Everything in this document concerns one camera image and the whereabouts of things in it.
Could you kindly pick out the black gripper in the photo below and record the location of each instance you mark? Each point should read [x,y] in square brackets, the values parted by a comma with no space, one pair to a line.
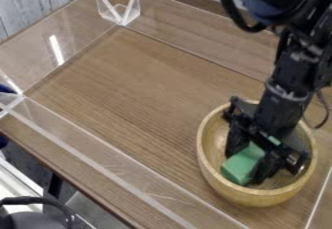
[267,123]

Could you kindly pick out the green rectangular block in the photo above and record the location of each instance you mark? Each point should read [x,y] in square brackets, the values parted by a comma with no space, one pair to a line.
[239,167]

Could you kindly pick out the brown wooden bowl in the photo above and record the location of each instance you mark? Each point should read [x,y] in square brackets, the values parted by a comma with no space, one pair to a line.
[279,188]

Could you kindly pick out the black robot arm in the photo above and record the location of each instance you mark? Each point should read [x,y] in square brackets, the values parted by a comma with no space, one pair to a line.
[303,60]

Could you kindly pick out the black table leg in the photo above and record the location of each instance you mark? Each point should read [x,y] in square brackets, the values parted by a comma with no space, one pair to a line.
[55,186]

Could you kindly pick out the blue object at left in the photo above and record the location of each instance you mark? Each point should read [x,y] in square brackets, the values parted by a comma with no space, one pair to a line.
[6,89]

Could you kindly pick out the clear acrylic corner bracket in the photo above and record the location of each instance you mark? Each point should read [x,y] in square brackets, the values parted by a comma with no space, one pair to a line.
[120,14]

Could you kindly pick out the clear acrylic barrier wall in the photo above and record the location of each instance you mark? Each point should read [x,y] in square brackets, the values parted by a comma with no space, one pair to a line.
[109,103]

